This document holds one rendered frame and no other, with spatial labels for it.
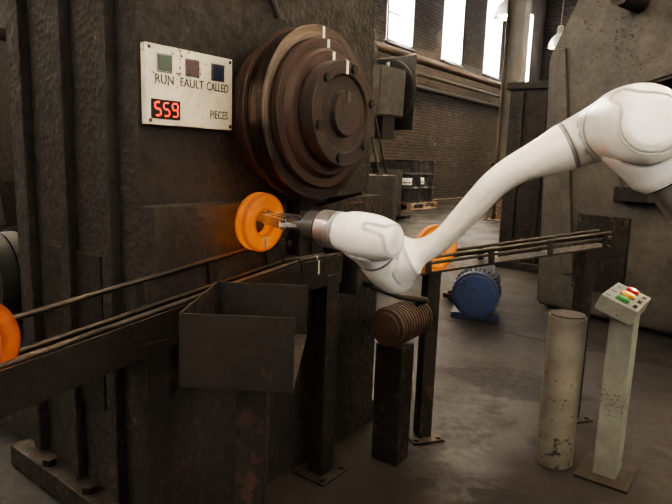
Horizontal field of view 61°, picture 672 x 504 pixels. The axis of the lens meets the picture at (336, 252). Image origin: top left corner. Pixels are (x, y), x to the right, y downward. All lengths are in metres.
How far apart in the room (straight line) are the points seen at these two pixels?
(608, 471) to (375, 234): 1.24
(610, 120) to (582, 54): 3.16
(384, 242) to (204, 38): 0.70
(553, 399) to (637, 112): 1.22
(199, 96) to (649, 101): 0.99
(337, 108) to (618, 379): 1.21
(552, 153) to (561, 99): 2.96
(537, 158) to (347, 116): 0.56
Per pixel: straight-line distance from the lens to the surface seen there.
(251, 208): 1.45
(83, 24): 1.62
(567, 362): 2.00
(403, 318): 1.81
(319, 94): 1.49
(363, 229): 1.24
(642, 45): 4.04
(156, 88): 1.42
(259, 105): 1.46
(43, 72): 1.79
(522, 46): 10.45
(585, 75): 4.16
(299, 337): 1.26
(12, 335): 1.18
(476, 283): 3.59
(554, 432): 2.09
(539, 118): 5.68
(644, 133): 1.03
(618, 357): 2.00
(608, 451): 2.12
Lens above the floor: 0.99
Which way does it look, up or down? 9 degrees down
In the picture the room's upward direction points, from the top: 2 degrees clockwise
